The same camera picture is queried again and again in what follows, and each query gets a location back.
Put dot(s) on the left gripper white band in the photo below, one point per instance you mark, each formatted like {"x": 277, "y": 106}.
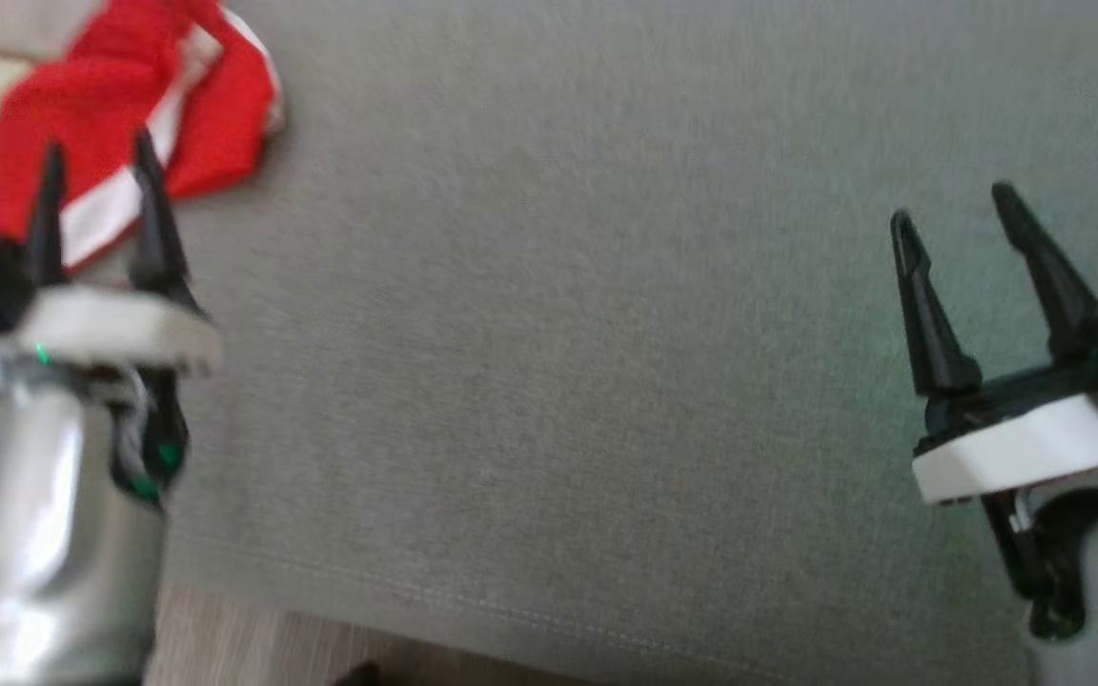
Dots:
{"x": 120, "y": 329}

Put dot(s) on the red shorts with white stripe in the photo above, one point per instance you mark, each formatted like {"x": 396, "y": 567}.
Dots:
{"x": 82, "y": 105}

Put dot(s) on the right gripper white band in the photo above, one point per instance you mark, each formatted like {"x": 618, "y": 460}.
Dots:
{"x": 1016, "y": 448}

